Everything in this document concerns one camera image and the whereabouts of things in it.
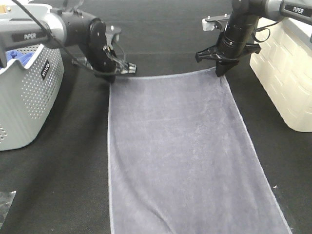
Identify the clear tape strip left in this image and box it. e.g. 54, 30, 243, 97
0, 191, 17, 227

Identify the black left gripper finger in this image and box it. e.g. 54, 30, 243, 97
97, 75, 116, 83

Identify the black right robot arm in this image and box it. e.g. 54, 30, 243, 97
195, 0, 312, 77

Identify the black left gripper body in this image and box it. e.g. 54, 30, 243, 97
72, 47, 137, 78

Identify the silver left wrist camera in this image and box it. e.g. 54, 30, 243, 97
105, 25, 121, 43

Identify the grey microfibre towel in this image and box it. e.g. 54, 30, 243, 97
107, 68, 291, 234

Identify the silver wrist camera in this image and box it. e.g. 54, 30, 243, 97
202, 14, 231, 32
105, 25, 121, 43

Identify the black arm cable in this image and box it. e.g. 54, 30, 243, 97
11, 0, 127, 76
251, 20, 281, 44

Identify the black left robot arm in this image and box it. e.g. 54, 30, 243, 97
0, 0, 137, 83

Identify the cream white storage basket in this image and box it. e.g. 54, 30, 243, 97
250, 18, 312, 132

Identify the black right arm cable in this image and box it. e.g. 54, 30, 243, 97
251, 20, 281, 44

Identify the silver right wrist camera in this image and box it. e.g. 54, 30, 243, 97
202, 14, 231, 32

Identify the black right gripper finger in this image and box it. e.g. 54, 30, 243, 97
220, 60, 239, 76
215, 61, 224, 77

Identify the grey perforated laundry basket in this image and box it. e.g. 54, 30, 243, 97
0, 1, 64, 151

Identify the blue towel in basket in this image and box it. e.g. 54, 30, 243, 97
6, 50, 34, 66

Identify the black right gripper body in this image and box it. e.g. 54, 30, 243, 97
195, 34, 261, 63

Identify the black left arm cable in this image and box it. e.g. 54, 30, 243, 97
11, 0, 127, 76

